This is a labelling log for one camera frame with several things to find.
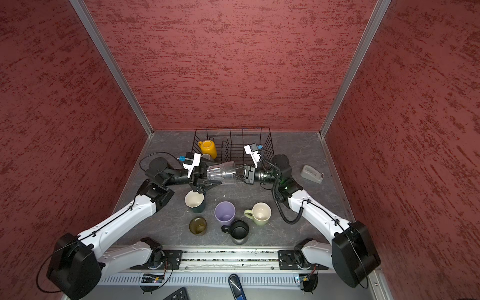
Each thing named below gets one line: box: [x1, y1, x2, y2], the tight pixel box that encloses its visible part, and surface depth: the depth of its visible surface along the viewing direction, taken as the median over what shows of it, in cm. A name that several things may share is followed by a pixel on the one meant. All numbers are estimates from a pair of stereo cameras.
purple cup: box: [213, 201, 236, 227], surface depth 79 cm
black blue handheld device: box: [228, 273, 247, 300], surface depth 66 cm
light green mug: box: [243, 201, 272, 226], surface depth 81 cm
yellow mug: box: [198, 140, 218, 160], surface depth 101 cm
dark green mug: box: [184, 189, 207, 214], surface depth 83 cm
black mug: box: [220, 220, 250, 245], surface depth 82 cm
